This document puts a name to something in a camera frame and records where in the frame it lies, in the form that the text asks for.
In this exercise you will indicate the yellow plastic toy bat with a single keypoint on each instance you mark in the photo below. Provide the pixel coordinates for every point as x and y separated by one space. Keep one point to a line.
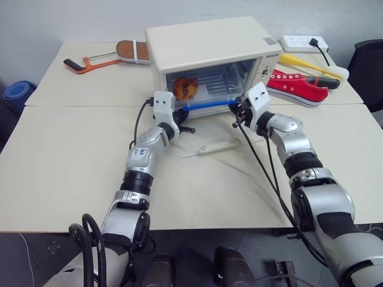
302 64

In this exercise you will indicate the white power strip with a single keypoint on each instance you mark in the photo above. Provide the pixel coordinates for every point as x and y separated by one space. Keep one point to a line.
299 43

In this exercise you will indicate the red and black screwdriver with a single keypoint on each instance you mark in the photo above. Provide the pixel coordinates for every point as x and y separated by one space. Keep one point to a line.
324 81

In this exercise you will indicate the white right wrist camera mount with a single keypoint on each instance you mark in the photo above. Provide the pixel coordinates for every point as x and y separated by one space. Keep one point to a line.
258 98

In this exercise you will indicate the small black floor bracket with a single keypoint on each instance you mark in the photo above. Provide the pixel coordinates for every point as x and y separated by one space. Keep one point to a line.
284 267

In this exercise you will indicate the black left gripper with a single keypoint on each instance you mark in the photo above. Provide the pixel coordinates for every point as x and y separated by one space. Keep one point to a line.
180 119

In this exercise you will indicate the white shoe with brown sole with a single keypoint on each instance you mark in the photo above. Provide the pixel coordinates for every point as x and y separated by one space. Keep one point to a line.
133 51

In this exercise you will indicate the blue round container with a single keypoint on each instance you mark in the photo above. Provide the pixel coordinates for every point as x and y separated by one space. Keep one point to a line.
19 89

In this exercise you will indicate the red canvas sneaker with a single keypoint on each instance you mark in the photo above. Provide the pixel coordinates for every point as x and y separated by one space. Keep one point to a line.
294 88

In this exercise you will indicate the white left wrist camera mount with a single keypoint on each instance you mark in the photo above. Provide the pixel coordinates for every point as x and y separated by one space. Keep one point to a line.
163 106

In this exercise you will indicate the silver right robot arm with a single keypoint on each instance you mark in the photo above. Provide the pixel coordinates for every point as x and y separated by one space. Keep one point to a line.
317 197

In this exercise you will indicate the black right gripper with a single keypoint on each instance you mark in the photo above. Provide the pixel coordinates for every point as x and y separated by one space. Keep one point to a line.
243 115

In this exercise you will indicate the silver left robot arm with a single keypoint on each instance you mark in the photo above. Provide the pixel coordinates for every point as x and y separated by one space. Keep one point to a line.
140 167

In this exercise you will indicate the black office chair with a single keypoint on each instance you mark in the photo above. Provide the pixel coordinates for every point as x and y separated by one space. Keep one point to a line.
369 71

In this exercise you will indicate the cream white toaster oven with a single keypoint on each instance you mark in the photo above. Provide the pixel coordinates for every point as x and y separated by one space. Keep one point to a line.
209 45

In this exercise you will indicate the dark rounded shape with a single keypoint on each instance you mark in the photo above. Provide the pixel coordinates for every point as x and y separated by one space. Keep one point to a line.
236 267

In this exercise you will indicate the white handwritten label sticker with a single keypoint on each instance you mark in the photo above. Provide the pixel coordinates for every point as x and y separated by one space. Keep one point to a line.
140 153

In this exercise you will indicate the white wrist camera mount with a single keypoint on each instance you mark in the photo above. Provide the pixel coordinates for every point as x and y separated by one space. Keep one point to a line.
163 106
258 98

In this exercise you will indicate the orange fried food piece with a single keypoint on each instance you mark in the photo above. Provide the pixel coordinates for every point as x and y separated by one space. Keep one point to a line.
186 88

